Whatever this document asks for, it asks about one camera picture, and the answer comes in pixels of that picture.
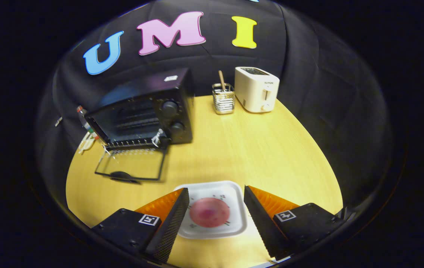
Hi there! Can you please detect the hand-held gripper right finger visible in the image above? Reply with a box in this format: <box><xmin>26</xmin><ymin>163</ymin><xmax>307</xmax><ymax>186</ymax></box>
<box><xmin>244</xmin><ymin>185</ymin><xmax>347</xmax><ymax>261</ymax></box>

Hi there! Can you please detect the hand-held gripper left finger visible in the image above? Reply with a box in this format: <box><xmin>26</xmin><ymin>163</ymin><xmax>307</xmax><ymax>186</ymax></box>
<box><xmin>92</xmin><ymin>187</ymin><xmax>190</xmax><ymax>264</ymax></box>

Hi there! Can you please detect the white square plate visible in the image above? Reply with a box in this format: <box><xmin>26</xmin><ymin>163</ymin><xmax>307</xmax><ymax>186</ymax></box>
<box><xmin>175</xmin><ymin>181</ymin><xmax>248</xmax><ymax>239</ymax></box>

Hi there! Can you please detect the round pink meat slice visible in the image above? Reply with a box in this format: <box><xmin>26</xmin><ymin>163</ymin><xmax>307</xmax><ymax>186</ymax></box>
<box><xmin>190</xmin><ymin>198</ymin><xmax>230</xmax><ymax>228</ymax></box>

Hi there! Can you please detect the black toaster oven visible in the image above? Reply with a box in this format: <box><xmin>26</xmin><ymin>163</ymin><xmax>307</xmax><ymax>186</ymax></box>
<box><xmin>84</xmin><ymin>68</ymin><xmax>194</xmax><ymax>185</ymax></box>

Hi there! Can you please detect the white bread toaster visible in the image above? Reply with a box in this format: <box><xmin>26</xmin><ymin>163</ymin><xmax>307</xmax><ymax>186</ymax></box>
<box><xmin>234</xmin><ymin>67</ymin><xmax>280</xmax><ymax>113</ymax></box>

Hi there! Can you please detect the white zip tie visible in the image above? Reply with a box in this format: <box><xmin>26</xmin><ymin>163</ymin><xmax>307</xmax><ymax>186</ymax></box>
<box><xmin>152</xmin><ymin>128</ymin><xmax>165</xmax><ymax>148</ymax></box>

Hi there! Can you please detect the red capped slim bottle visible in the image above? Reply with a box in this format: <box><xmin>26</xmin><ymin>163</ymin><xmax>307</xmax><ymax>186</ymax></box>
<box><xmin>77</xmin><ymin>106</ymin><xmax>95</xmax><ymax>134</ymax></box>

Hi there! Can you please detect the metal wire oven rack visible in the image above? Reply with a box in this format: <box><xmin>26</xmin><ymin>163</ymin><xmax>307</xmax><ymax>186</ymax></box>
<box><xmin>102</xmin><ymin>136</ymin><xmax>166</xmax><ymax>155</ymax></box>

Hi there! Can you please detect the metal wire utensil holder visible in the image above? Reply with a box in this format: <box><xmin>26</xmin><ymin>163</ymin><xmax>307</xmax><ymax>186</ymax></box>
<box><xmin>212</xmin><ymin>83</ymin><xmax>235</xmax><ymax>115</ymax></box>

